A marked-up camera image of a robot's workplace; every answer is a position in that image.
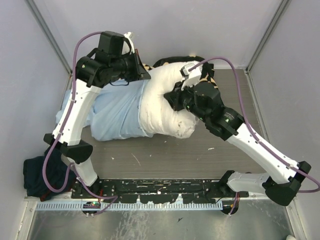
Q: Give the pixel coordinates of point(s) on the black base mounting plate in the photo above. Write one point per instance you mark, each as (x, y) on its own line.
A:
(160, 191)

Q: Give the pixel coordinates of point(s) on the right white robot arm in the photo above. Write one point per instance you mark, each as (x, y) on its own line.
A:
(281, 180)

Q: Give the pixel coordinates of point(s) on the black floral patterned cloth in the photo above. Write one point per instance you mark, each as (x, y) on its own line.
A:
(207, 72)

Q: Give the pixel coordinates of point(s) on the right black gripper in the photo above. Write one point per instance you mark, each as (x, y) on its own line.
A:
(174, 96)

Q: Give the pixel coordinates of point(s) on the left aluminium frame post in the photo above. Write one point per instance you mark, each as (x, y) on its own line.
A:
(48, 33)

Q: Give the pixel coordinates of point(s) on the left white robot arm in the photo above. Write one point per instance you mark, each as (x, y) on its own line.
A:
(66, 136)

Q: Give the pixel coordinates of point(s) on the right aluminium frame post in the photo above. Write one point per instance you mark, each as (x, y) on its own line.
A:
(280, 11)

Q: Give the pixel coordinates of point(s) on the light blue pillowcase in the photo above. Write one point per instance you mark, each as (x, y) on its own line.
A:
(114, 115)

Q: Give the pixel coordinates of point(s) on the aluminium frame post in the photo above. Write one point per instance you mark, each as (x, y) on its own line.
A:
(280, 11)
(48, 33)

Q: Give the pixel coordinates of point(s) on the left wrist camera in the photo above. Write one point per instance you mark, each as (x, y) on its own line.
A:
(128, 45)

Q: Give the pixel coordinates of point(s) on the white slotted cable duct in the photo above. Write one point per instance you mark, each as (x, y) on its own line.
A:
(96, 206)

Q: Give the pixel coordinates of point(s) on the white pillow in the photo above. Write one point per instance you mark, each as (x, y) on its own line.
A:
(156, 116)

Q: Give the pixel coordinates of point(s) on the dark navy cloth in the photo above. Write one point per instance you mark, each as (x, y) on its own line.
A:
(34, 183)

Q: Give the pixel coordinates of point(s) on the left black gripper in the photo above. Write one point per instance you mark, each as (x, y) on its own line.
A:
(140, 73)

